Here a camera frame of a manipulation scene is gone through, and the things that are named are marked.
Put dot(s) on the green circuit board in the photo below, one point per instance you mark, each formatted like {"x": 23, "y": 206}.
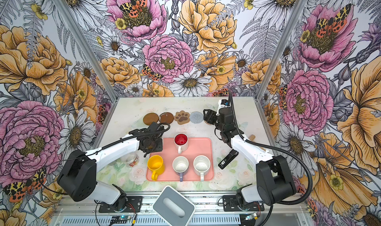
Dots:
{"x": 119, "y": 220}

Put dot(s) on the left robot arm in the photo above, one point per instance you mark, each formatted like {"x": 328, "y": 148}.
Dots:
{"x": 78, "y": 178}

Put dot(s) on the dark brown round coaster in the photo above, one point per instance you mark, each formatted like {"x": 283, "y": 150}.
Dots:
{"x": 150, "y": 118}

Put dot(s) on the glossy brown round coaster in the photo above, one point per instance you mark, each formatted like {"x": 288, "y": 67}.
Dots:
{"x": 166, "y": 117}

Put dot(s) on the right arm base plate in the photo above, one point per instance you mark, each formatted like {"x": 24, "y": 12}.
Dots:
{"x": 233, "y": 203}

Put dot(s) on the glass jar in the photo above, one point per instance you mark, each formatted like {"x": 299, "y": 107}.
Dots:
{"x": 132, "y": 159}

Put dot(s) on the purple handled white mug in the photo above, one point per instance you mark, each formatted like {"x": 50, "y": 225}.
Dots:
{"x": 180, "y": 165}

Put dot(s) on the grey white box device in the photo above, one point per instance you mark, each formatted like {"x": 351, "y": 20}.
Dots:
{"x": 173, "y": 207}

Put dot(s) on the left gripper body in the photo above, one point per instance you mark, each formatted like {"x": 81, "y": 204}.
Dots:
{"x": 156, "y": 145}

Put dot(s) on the wooden mallet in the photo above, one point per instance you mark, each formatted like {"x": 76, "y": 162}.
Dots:
{"x": 252, "y": 138}

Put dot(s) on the yellow mug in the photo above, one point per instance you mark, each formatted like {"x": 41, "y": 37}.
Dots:
{"x": 156, "y": 165}

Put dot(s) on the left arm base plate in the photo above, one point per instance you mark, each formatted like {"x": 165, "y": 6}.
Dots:
{"x": 132, "y": 203}

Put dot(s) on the pink tray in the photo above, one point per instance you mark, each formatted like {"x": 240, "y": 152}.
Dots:
{"x": 197, "y": 146}

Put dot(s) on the right small circuit board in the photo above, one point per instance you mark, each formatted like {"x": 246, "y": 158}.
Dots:
{"x": 252, "y": 216}

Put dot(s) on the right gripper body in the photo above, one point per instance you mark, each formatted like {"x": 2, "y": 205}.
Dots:
{"x": 215, "y": 119}

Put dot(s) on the grey woven round coaster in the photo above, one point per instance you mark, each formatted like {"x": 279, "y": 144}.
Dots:
{"x": 196, "y": 117}

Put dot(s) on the paw shaped cork coaster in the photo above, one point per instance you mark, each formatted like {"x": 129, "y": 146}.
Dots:
{"x": 182, "y": 117}

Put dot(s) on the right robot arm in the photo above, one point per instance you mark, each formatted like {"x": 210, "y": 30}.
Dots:
{"x": 274, "y": 180}

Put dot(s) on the red inside white mug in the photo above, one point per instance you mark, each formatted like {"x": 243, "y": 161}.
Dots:
{"x": 181, "y": 141}

